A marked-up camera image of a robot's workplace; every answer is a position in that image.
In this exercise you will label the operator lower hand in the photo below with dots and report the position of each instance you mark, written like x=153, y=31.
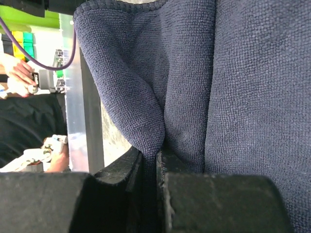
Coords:
x=57, y=148

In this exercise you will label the grey metal frame post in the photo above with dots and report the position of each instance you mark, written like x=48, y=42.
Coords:
x=93, y=119

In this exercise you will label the dark blue towel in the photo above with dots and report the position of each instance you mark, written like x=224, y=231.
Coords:
x=226, y=84

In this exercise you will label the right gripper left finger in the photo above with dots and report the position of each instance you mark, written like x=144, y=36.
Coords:
x=74, y=202

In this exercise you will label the operator upper hand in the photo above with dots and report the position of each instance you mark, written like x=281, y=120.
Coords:
x=19, y=74

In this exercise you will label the operator black shirt torso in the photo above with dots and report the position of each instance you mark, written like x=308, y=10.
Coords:
x=26, y=122

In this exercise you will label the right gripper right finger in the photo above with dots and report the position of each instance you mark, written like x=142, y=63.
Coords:
x=217, y=203

